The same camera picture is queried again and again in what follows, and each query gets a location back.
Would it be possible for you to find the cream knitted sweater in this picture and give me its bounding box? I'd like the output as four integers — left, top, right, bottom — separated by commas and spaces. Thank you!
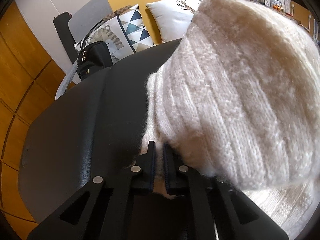
140, 0, 319, 239

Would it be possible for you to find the grey yellow blue armchair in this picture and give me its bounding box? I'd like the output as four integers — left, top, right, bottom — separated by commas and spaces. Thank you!
53, 0, 218, 65

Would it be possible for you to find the black handbag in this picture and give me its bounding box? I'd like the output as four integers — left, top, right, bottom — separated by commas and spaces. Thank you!
76, 41, 113, 81

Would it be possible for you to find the wooden wardrobe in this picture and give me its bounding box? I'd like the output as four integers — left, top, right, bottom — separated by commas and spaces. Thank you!
1, 2, 64, 239

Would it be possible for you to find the geometric triangle print pillow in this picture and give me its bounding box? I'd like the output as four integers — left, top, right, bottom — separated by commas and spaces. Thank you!
83, 4, 154, 63

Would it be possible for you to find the white deer print pillow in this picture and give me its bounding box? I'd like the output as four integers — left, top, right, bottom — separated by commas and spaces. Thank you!
146, 0, 203, 43

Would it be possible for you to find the wooden side table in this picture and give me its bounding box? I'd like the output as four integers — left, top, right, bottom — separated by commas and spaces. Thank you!
240, 0, 311, 23

